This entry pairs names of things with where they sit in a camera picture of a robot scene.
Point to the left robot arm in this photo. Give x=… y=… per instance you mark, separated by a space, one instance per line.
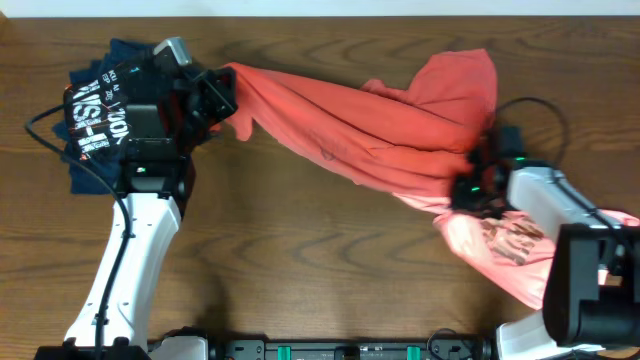
x=150 y=196

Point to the red-orange t-shirt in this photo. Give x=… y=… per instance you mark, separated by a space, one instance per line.
x=412 y=143

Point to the pink t-shirt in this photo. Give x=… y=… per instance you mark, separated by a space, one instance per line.
x=512 y=251

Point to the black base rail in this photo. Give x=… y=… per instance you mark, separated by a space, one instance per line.
x=445 y=347

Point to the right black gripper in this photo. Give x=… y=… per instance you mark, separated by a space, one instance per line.
x=462 y=202

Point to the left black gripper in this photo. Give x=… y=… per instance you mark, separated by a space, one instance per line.
x=216 y=105

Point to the navy folded t-shirt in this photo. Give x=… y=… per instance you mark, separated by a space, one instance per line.
x=83 y=183

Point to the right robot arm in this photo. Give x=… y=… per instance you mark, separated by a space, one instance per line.
x=591 y=298

